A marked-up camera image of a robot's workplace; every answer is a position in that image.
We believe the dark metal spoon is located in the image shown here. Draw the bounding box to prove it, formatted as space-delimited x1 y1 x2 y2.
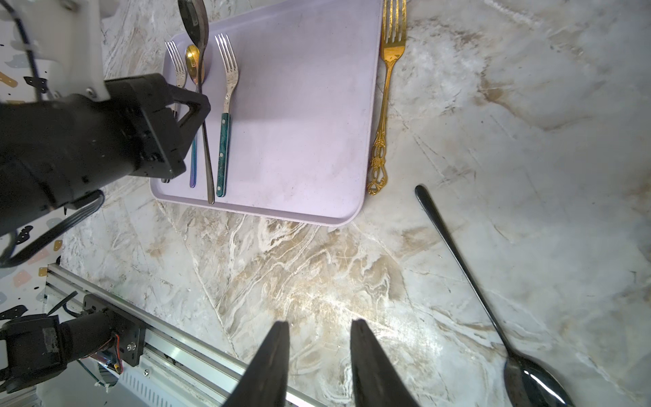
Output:
177 0 215 205

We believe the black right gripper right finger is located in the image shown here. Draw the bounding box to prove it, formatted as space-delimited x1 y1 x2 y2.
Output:
350 319 418 406

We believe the grey marbled handle fork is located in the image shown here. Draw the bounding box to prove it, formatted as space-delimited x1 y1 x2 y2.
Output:
161 40 188 184

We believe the long black spoon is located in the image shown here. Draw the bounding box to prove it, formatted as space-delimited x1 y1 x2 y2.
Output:
415 185 575 406

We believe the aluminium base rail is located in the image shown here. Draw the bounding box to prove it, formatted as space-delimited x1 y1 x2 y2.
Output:
0 263 327 407

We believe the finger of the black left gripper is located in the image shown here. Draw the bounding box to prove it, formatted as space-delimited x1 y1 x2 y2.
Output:
168 84 211 148

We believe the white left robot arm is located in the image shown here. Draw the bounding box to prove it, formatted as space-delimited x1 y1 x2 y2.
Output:
1 1 211 268

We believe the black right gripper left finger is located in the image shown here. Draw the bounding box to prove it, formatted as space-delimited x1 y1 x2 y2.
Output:
223 322 290 407

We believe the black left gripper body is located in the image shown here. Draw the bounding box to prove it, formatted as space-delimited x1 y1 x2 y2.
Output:
105 73 186 179

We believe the lilac plastic tray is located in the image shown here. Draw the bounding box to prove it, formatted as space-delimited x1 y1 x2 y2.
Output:
149 0 385 228

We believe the green handle silver fork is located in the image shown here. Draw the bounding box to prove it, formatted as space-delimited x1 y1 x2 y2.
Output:
215 33 239 198

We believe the gold ornate fork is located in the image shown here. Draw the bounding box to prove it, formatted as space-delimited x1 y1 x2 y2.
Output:
366 0 408 195

